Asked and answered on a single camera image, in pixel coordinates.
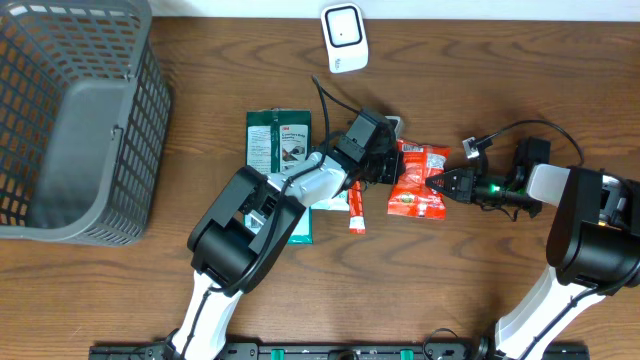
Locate red and white snack packet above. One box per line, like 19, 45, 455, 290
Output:
348, 181, 366, 235

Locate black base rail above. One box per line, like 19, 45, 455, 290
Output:
88, 341, 592, 360

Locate white barcode scanner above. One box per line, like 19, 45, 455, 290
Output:
320, 3, 369, 74

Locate green and white package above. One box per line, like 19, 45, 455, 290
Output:
243, 108, 314, 246

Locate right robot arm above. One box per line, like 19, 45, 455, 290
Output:
425, 137, 639, 359

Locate grey plastic mesh basket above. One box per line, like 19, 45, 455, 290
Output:
1, 0, 172, 247

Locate red snack bag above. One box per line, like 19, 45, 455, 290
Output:
387, 139, 451, 220

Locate light green wipes pack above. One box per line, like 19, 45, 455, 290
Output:
311, 191, 349, 211

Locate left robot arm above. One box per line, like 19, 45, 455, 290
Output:
166, 108, 403, 359

